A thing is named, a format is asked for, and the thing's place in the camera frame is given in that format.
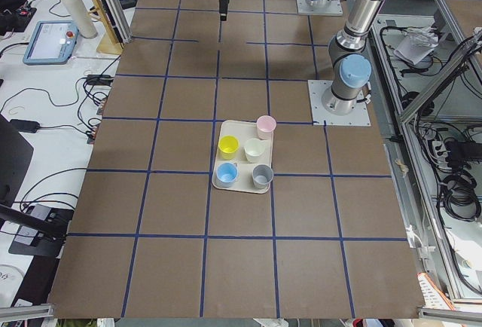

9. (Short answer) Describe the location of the crumpled white paper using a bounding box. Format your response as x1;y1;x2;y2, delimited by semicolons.
394;26;439;66

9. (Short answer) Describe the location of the pink plastic cup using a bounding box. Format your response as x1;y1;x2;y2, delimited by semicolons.
256;115;277;140

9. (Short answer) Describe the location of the cream white plastic cup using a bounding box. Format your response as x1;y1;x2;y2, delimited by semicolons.
244;139;265;163

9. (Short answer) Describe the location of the wooden mug tree stand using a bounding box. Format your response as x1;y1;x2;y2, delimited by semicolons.
88;0;123;56

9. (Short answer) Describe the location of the yellow plastic cup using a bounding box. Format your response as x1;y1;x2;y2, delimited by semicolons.
218;135;239;160

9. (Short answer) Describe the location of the beige plastic tray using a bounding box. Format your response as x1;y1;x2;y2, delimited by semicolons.
212;120;273;194

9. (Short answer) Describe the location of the black power adapter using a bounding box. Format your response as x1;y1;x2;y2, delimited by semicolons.
10;119;41;133

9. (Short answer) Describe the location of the blue plastic cup on tray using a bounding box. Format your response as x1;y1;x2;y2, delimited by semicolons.
215;162;239;188

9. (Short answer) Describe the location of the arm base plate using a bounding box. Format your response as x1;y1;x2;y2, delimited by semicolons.
307;80;371;127
296;0;343;17

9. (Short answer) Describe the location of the blue teach pendant tablet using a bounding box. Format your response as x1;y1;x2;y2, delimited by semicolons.
23;21;78;66

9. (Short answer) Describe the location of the grey plastic cup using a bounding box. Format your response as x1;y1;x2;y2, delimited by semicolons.
252;164;274;189

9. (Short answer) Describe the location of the aluminium frame post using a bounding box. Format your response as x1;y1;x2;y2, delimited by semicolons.
101;0;132;44

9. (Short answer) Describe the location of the white cylindrical bottle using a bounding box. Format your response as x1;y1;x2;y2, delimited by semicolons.
61;0;98;39

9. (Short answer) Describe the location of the black cable bundle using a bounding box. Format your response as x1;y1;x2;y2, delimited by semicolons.
438;174;477;223

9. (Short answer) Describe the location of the black monitor stand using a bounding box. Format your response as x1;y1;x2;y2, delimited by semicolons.
1;118;73;258

